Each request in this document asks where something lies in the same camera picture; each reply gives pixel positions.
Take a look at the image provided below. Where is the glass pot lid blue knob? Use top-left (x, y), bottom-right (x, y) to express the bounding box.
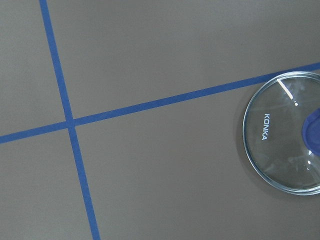
top-left (242, 71), bottom-right (320, 196)

